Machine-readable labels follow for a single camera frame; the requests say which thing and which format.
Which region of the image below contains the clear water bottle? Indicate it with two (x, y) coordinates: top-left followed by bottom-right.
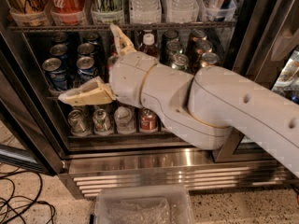
(129, 0), (162, 24)
(164, 0), (199, 23)

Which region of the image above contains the blue pepsi can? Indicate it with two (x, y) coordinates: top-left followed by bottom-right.
(77, 56), (99, 83)
(42, 58), (73, 91)

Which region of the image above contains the green can shelf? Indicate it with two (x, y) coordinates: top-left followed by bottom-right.
(169, 53), (189, 72)
(91, 0), (123, 24)

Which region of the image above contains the clear water bottle left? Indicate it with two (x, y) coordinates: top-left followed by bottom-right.
(129, 0), (162, 24)

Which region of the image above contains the red can bottom shelf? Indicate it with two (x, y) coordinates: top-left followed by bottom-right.
(139, 108), (158, 133)

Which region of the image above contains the gold can top shelf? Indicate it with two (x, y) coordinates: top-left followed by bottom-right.
(8, 0), (49, 26)

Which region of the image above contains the green can top shelf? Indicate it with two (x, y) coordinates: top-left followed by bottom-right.
(91, 0), (123, 24)

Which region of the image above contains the closed glass fridge door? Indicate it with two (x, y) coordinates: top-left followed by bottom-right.
(211, 0), (299, 163)

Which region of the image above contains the green can bottom left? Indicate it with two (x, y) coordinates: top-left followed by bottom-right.
(67, 109), (91, 137)

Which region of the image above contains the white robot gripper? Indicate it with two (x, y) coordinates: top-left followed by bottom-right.
(58, 24), (158, 107)

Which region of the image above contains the brown tea bottle white cap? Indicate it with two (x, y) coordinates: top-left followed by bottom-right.
(139, 34), (159, 58)

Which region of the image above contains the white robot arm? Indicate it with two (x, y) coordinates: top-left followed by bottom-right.
(59, 24), (299, 176)

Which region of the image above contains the red can shelf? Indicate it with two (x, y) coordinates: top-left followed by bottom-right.
(107, 55), (119, 71)
(139, 108), (158, 133)

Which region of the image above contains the blue pepsi can front left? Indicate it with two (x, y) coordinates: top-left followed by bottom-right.
(42, 58), (73, 91)

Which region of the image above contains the blue pepsi can front right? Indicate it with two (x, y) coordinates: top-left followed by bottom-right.
(77, 56), (99, 83)

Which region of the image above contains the gold can middle shelf front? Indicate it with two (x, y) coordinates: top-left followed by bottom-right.
(199, 52), (220, 68)

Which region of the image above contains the gold can shelf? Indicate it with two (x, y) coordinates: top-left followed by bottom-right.
(8, 0), (49, 26)
(199, 52), (220, 68)

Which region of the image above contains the clear plastic bin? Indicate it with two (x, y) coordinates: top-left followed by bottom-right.
(93, 185), (195, 224)

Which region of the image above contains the clear bottle bottom shelf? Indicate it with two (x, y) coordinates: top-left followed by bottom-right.
(114, 106), (136, 134)

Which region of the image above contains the red can middle shelf front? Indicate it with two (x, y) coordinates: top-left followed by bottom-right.
(107, 55), (119, 71)

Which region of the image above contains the clear water bottle right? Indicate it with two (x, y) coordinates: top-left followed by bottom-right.
(164, 0), (199, 23)

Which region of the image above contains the green can middle shelf front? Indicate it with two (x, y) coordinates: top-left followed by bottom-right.
(169, 53), (189, 72)

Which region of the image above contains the stainless fridge body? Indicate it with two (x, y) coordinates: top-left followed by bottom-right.
(0, 0), (293, 199)

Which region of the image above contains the black floor cable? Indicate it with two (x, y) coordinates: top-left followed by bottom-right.
(0, 163), (57, 224)

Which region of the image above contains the red coke can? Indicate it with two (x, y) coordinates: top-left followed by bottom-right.
(51, 0), (85, 25)

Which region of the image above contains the open fridge door left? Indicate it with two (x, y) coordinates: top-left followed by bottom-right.
(0, 36), (64, 175)

